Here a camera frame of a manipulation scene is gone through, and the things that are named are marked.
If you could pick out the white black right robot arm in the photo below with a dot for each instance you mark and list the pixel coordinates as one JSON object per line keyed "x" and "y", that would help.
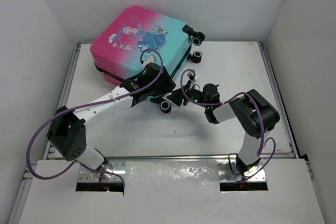
{"x": 255, "y": 114}

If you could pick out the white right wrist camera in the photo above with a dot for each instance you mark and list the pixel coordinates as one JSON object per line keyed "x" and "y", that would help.
{"x": 193, "y": 76}

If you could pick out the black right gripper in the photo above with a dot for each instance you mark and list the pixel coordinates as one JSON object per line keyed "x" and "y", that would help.
{"x": 177, "y": 96}

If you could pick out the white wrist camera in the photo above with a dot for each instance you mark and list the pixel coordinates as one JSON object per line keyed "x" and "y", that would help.
{"x": 193, "y": 76}
{"x": 148, "y": 60}

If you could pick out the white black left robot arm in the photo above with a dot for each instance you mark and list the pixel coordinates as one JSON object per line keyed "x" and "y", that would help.
{"x": 68, "y": 131}

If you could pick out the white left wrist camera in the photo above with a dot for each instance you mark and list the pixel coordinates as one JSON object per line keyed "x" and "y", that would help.
{"x": 148, "y": 60}

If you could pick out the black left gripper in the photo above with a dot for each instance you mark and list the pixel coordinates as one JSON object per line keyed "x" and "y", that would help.
{"x": 166, "y": 83}

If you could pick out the pink and teal kids suitcase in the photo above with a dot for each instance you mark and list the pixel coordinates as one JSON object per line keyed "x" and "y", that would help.
{"x": 118, "y": 53}

